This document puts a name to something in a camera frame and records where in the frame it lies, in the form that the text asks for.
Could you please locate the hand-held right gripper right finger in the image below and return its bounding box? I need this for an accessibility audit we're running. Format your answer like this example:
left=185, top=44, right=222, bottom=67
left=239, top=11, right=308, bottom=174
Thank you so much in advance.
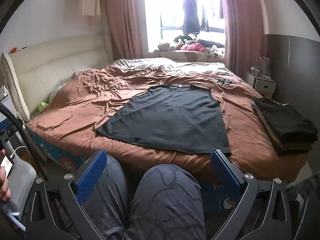
left=210, top=150, right=298, bottom=240

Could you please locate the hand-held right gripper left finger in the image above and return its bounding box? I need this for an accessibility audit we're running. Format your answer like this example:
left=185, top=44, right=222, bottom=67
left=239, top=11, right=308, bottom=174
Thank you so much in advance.
left=25, top=149, right=108, bottom=240

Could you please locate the black t-shirt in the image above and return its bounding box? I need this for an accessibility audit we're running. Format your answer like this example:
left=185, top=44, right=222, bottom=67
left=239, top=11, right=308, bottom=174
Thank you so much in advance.
left=95, top=85, right=232, bottom=155

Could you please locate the stack of dark folded clothes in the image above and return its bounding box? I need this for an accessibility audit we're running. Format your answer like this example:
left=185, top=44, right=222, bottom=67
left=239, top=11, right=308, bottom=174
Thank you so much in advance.
left=251, top=96, right=318, bottom=155

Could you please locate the person's left hand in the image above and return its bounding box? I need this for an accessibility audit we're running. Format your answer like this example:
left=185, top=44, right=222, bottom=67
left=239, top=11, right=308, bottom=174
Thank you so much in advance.
left=0, top=166, right=12, bottom=202

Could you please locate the person's right leg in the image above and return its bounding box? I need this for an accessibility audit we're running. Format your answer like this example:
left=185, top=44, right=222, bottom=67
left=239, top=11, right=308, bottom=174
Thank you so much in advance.
left=126, top=164, right=208, bottom=240

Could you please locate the grey chair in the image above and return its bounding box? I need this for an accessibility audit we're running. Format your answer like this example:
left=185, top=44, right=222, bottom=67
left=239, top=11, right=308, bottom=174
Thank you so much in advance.
left=0, top=140, right=37, bottom=210

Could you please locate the bed with brown sheet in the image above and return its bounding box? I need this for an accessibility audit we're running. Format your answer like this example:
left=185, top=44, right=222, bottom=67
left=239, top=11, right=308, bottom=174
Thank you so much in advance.
left=26, top=64, right=310, bottom=180

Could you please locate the grey fluffy rug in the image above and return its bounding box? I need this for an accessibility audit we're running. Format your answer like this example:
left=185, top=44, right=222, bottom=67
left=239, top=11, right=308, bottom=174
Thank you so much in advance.
left=285, top=172, right=320, bottom=205

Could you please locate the smartphone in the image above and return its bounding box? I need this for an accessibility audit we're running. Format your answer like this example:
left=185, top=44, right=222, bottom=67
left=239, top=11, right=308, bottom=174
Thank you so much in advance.
left=0, top=154, right=15, bottom=178

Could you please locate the white nightstand with drawer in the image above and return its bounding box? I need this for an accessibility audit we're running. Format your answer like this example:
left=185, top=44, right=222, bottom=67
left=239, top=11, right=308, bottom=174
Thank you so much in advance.
left=246, top=70, right=277, bottom=98

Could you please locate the cream padded headboard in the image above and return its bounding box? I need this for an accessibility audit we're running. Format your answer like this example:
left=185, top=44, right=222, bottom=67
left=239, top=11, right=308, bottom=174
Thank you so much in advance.
left=0, top=33, right=114, bottom=123

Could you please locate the white rack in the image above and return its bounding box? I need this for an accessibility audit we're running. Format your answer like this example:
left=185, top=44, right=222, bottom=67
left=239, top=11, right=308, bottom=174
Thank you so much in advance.
left=259, top=55, right=272, bottom=78

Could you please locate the printed cushion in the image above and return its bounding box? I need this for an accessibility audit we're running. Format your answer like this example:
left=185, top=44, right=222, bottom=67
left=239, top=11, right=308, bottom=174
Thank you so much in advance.
left=160, top=50, right=225, bottom=62

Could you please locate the black and white plush toy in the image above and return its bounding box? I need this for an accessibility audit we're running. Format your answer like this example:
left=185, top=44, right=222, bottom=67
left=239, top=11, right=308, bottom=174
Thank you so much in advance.
left=206, top=44, right=224, bottom=55

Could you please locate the pale grey duvet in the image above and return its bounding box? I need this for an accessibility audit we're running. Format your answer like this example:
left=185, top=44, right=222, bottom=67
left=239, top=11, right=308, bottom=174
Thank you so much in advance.
left=112, top=58, right=225, bottom=71

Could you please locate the pink plush toy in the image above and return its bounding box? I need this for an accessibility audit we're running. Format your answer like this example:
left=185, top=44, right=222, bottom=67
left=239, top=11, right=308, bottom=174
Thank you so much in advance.
left=180, top=43, right=205, bottom=52

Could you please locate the dark cloth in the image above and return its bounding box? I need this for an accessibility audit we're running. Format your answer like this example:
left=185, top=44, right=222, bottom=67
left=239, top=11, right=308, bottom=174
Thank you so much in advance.
left=196, top=39, right=225, bottom=48

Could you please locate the beige plush toy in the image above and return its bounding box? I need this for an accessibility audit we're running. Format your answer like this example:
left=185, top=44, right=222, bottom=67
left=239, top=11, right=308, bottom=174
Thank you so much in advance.
left=158, top=41, right=179, bottom=52

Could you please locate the pink curtain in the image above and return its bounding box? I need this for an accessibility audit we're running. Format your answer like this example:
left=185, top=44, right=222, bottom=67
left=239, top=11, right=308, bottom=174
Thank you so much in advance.
left=102, top=0, right=150, bottom=63
left=217, top=0, right=268, bottom=80

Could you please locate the dark hanging coat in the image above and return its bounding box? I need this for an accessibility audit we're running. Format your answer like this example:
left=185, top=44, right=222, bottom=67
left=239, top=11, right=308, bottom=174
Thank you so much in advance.
left=181, top=0, right=202, bottom=35

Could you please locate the cream hanging cloth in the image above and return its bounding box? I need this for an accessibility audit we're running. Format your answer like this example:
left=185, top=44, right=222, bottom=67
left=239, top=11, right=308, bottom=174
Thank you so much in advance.
left=79, top=0, right=102, bottom=27

